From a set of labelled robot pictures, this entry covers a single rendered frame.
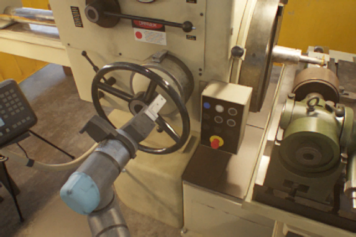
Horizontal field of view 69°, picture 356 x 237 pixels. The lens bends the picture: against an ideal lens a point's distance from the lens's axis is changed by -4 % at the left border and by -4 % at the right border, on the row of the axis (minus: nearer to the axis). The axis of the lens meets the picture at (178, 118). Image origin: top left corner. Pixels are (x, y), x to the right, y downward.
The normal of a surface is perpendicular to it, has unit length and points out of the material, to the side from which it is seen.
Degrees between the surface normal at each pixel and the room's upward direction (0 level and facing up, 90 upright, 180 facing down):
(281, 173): 90
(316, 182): 90
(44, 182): 0
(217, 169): 0
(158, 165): 0
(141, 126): 43
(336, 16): 90
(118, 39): 90
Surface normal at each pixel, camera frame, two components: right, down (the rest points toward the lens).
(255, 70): -0.40, 0.42
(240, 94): -0.03, -0.76
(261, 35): -0.34, -0.01
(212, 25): -0.41, 0.61
